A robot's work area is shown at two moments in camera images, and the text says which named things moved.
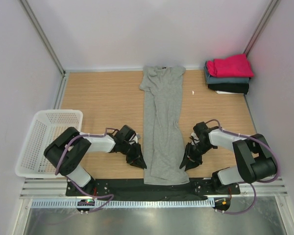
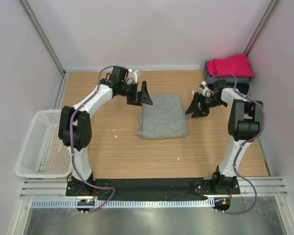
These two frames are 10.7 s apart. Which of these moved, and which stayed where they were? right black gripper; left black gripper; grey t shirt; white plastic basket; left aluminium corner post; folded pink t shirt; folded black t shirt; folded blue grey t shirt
Moved: grey t shirt; left black gripper; right black gripper
Stayed: folded blue grey t shirt; white plastic basket; left aluminium corner post; folded black t shirt; folded pink t shirt
